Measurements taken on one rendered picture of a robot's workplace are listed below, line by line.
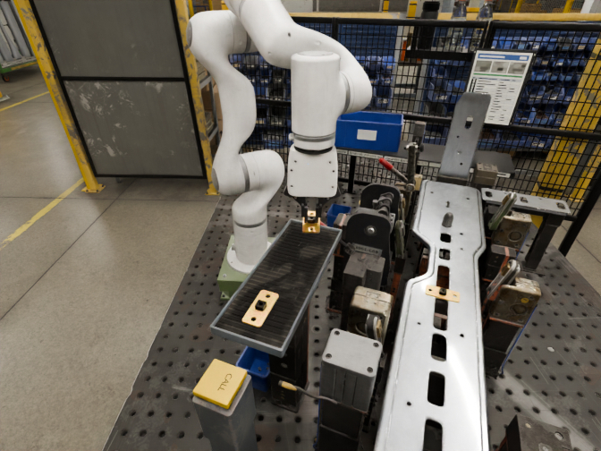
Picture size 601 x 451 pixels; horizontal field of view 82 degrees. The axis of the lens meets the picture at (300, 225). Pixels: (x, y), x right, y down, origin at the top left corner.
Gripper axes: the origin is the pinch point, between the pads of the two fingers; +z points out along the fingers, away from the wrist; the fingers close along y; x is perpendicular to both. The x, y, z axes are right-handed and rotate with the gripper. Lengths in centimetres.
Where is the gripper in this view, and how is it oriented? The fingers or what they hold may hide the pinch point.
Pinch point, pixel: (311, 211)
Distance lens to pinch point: 75.9
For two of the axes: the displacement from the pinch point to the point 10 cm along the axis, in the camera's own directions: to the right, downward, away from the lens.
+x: 0.5, -5.6, 8.2
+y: 10.0, 0.3, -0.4
